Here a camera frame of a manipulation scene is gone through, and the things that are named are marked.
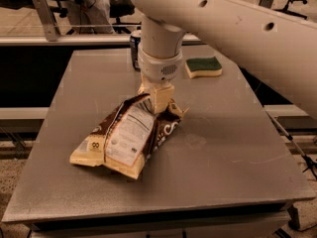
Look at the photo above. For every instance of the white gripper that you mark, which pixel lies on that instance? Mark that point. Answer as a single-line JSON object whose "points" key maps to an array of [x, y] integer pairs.
{"points": [[159, 67]]}

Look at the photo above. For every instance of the brown chip bag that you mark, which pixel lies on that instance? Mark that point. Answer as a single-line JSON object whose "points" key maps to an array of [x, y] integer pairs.
{"points": [[128, 136]]}

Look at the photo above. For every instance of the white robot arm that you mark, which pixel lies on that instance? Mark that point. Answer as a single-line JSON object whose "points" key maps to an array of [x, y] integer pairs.
{"points": [[278, 49]]}

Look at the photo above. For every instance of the blue pepsi can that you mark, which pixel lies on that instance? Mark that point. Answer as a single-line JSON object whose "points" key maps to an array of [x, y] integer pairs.
{"points": [[135, 39]]}

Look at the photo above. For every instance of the green yellow sponge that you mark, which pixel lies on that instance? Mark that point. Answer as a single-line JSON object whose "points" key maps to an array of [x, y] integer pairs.
{"points": [[203, 67]]}

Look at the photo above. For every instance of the black office chair middle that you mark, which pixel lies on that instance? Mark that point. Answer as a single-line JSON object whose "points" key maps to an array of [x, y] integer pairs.
{"points": [[118, 9]]}

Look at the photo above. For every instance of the person in light trousers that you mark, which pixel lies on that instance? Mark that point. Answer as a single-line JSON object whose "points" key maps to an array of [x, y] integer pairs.
{"points": [[89, 16]]}

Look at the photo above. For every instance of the black tripod leg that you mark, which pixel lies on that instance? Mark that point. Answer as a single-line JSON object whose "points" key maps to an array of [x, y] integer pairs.
{"points": [[311, 165]]}

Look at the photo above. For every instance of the metal glass bracket left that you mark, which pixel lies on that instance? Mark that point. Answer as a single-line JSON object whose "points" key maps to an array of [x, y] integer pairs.
{"points": [[47, 19]]}

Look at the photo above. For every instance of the metal glass bracket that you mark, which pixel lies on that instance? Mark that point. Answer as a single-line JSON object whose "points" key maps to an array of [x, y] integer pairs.
{"points": [[47, 19], [266, 3]]}

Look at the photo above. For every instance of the metal glass bracket right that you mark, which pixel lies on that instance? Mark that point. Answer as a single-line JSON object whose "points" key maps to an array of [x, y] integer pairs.
{"points": [[266, 3]]}

